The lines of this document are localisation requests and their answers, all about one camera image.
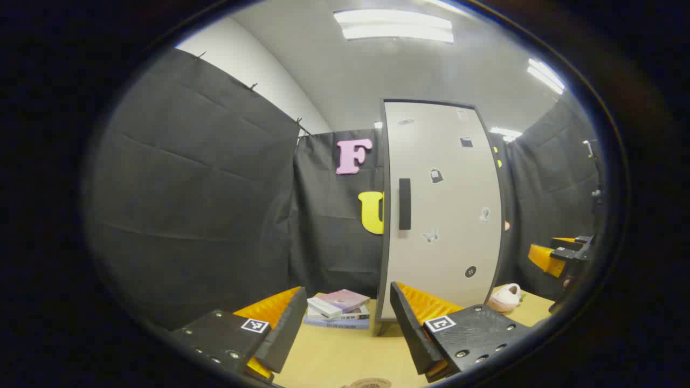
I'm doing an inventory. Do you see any white book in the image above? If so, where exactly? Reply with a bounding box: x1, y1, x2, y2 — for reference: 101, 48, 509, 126
307, 297, 343, 319

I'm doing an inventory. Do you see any pink plush slipper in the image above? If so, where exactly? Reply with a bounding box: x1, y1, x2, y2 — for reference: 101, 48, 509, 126
487, 283, 523, 314

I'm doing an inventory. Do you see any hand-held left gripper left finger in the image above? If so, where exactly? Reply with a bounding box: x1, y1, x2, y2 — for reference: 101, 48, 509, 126
171, 286, 308, 385

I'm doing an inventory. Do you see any pink book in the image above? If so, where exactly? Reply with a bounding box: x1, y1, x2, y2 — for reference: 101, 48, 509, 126
315, 289, 371, 314

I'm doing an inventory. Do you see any grey book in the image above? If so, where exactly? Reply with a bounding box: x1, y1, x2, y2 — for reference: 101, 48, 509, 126
307, 305, 371, 320

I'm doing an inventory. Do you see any grey cabinet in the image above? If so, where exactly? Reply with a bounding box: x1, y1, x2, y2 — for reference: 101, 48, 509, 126
376, 99, 510, 337

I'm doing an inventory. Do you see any large ceiling light panel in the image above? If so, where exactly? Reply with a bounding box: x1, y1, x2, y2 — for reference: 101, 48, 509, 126
333, 9, 454, 44

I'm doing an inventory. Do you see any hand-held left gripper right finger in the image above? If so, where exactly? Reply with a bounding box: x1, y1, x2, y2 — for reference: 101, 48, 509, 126
390, 281, 535, 384

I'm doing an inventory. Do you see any blue book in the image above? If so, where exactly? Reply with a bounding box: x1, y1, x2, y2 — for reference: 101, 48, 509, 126
303, 315, 371, 330

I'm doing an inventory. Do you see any white cabinet door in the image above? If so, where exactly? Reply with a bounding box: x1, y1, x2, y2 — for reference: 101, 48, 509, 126
380, 101, 503, 319

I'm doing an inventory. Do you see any black cabinet door handle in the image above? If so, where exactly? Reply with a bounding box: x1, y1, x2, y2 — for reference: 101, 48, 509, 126
399, 178, 412, 231

